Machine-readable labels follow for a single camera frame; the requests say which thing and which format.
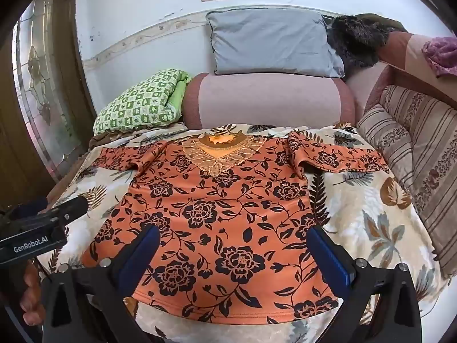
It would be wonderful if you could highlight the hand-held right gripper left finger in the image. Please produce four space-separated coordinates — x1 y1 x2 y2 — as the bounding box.
42 225 161 343

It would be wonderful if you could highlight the green checked pillow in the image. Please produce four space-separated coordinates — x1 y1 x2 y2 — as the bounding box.
93 69 193 136

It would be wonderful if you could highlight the person's left hand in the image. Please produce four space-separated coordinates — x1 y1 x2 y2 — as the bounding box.
19 260 46 326

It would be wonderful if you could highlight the purple cloth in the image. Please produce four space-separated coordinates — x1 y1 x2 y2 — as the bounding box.
422 36 457 78

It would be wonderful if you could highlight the wooden stained glass door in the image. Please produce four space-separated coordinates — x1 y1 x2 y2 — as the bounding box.
0 0 98 218

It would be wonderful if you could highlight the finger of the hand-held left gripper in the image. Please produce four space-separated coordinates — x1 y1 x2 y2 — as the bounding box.
53 195 89 223

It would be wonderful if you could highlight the pink sofa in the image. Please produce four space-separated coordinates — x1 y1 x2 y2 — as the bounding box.
183 30 457 133

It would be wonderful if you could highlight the orange floral shirt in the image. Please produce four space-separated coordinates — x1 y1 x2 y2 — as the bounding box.
81 124 390 326

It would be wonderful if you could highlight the leaf print blanket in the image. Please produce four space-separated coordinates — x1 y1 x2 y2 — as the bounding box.
46 123 450 343

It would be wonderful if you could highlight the olive cloth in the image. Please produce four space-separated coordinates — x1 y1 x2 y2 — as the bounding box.
357 12 408 33

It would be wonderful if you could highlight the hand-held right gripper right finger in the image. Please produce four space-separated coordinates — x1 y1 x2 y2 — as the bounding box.
306 226 422 343

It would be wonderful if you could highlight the striped beige cushion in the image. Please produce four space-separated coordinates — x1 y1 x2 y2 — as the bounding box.
357 103 457 280
379 85 457 229

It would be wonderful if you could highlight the grey pillow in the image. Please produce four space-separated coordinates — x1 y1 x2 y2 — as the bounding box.
206 7 346 78

